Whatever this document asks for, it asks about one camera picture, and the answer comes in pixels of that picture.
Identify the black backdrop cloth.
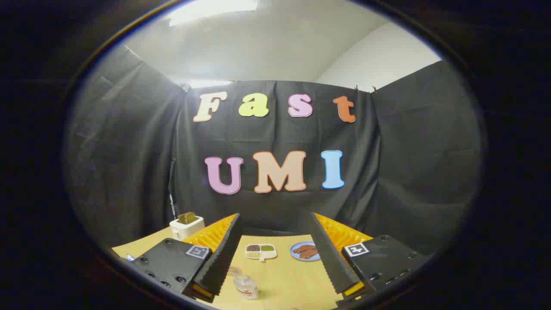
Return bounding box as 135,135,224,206
65,45,483,257

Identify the blue plate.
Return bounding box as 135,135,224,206
290,241,321,262

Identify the white divided dish with beans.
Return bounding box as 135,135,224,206
245,243,278,262

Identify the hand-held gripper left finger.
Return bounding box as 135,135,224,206
129,212,243,304

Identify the white toaster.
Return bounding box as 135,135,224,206
170,215,205,240

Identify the wooden table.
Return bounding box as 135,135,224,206
111,227,375,310

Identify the ceiling light panel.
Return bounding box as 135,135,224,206
168,0,259,27

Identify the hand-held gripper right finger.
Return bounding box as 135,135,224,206
309,211,429,307

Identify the clear juice bottle cherry label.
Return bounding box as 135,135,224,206
234,274,260,300

